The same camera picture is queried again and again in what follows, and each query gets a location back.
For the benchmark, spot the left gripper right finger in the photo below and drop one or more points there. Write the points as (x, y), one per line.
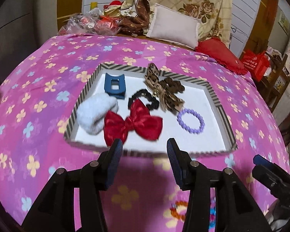
(192, 176)

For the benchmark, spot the pink floral bed sheet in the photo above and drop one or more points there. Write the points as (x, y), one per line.
(37, 99)

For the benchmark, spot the red satin bow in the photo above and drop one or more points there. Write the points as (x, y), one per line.
(145, 125)

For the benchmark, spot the floral cream quilt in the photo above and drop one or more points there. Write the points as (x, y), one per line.
(214, 16)

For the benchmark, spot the wooden chair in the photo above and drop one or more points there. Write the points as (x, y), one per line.
(272, 87)

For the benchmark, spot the clear plastic bag of items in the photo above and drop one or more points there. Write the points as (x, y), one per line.
(93, 22)

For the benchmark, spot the white fluffy scrunchie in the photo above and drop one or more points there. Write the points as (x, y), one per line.
(91, 113)

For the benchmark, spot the striped shallow box tray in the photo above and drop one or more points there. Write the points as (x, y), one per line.
(216, 138)

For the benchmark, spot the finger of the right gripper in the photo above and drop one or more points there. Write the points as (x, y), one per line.
(260, 160)

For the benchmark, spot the blue plastic hair claw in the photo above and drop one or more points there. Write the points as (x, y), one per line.
(115, 86)

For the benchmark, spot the santa plush toy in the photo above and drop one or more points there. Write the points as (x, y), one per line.
(113, 9)

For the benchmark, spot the grey refrigerator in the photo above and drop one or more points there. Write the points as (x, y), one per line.
(17, 39)

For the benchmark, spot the red cushion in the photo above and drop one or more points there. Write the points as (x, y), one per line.
(217, 50)

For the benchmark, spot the beige small pillow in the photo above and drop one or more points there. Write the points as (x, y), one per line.
(174, 27)

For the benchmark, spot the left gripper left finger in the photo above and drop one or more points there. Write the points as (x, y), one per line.
(97, 176)

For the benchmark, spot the black scrunchie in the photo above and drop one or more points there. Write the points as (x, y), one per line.
(152, 103)

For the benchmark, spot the red gift bag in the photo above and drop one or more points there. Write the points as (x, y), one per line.
(256, 64)

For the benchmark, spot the leopard print bow scrunchie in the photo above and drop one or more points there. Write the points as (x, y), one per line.
(165, 89)

